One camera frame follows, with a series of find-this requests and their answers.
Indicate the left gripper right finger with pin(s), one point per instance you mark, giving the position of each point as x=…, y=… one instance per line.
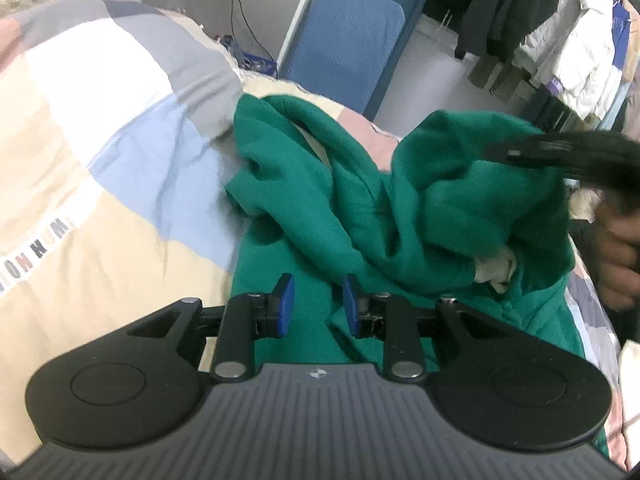
x=405, y=332

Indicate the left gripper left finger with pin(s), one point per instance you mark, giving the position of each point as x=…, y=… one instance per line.
x=235, y=327

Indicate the green sweatshirt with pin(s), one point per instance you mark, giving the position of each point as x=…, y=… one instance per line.
x=440, y=222

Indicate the person's right hand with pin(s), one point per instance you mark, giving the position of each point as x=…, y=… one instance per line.
x=617, y=243

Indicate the white hanging garment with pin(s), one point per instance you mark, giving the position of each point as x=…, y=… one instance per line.
x=574, y=50

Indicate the patchwork pastel bed quilt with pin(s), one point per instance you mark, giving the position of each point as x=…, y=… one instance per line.
x=117, y=148

